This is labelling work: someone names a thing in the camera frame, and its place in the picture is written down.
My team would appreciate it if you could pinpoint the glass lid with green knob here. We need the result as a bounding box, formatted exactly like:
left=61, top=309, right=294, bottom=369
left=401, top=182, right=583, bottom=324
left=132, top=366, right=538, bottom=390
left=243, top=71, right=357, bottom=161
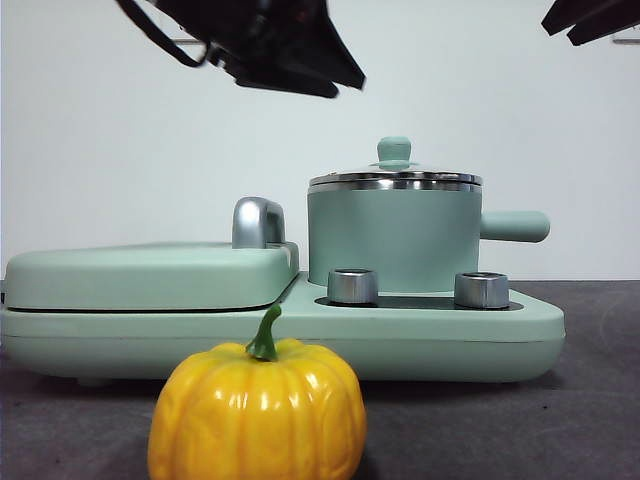
left=307, top=137, right=485, bottom=185

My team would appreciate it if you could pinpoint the yellow pumpkin with green stem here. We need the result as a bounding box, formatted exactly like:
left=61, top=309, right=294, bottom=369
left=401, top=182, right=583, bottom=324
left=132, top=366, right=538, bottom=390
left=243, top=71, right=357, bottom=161
left=147, top=305, right=369, bottom=480

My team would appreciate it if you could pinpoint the silver control knob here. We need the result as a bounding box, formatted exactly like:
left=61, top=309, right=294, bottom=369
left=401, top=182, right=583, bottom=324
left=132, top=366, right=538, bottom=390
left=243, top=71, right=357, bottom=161
left=454, top=272, right=510, bottom=309
left=327, top=268, right=380, bottom=305

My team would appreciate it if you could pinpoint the mint green grill cover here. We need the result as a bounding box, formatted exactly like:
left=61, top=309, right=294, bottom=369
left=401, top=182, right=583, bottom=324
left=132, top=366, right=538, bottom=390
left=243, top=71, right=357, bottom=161
left=3, top=240, right=301, bottom=312

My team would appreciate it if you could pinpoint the black control panel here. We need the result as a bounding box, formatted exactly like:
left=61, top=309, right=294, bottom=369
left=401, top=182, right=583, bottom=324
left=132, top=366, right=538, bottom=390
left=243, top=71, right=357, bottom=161
left=315, top=294, right=525, bottom=310

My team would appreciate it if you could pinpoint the mint green breakfast machine base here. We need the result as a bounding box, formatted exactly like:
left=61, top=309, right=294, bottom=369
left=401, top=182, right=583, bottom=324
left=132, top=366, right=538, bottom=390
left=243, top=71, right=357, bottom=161
left=0, top=272, right=567, bottom=389

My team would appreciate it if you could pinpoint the black cable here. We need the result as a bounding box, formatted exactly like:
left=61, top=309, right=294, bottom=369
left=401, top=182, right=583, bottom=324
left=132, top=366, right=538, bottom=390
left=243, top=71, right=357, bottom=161
left=115, top=0, right=210, bottom=69

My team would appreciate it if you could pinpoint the silver grill cover handle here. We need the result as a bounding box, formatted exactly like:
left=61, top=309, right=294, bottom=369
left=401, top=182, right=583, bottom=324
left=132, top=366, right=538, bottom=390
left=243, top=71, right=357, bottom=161
left=231, top=197, right=287, bottom=250

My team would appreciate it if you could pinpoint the mint green pot with handle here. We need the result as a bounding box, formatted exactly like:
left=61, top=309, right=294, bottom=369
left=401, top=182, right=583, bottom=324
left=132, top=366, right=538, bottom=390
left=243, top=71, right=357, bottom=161
left=306, top=179, right=551, bottom=296

